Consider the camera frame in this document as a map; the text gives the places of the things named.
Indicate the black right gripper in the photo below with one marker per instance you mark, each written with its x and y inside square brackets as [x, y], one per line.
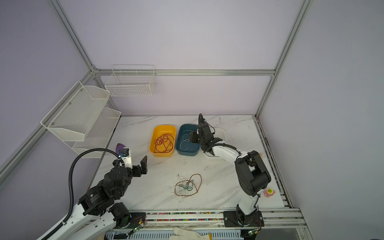
[192, 136]

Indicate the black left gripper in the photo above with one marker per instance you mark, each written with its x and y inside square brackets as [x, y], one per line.
[138, 172]

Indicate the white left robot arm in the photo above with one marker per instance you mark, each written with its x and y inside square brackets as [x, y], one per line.
[100, 210]

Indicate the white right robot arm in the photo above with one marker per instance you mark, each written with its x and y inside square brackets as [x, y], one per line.
[252, 173]

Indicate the white plastic bin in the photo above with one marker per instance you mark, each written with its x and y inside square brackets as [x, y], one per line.
[219, 133]

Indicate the teal plastic bin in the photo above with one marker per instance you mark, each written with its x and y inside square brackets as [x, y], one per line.
[183, 145]

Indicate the yellow plastic bin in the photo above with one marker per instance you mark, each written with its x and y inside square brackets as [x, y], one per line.
[163, 141]

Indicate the white work glove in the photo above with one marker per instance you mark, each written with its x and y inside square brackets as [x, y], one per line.
[181, 234]

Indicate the pink green small toy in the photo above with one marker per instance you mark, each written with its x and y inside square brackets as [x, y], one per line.
[269, 192]

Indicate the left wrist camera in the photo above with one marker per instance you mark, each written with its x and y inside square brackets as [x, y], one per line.
[125, 156]

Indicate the purple pink-handled spatula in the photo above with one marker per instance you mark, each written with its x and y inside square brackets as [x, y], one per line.
[120, 147]

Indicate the white mesh wall shelf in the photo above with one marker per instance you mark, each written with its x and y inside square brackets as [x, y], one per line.
[82, 119]

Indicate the white wire wall basket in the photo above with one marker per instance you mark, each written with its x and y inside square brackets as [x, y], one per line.
[132, 81]

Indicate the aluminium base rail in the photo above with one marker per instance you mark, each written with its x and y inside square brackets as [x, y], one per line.
[213, 219]

